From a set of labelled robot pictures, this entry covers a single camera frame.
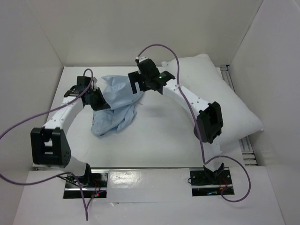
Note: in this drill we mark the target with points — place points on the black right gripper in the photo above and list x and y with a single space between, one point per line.
136 82

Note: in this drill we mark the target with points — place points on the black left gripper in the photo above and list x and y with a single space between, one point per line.
102 105

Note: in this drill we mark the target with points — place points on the light blue pillowcase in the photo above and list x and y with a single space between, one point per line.
119 96

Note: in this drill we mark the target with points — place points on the white pillow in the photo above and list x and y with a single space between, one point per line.
199 75

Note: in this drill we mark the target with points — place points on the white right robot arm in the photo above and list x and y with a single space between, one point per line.
206 116

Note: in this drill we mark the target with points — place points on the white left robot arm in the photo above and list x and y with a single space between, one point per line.
49 143

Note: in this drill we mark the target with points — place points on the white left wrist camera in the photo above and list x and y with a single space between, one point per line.
94 83

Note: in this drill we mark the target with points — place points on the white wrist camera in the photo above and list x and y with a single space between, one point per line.
94 83
140 59

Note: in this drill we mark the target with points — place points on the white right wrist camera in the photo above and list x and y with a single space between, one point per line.
140 59

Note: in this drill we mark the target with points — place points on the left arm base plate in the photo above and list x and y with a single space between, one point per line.
96 188

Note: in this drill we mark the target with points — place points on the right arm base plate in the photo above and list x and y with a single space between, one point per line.
202 186

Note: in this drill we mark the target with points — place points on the aluminium frame rail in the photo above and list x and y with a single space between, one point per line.
245 144

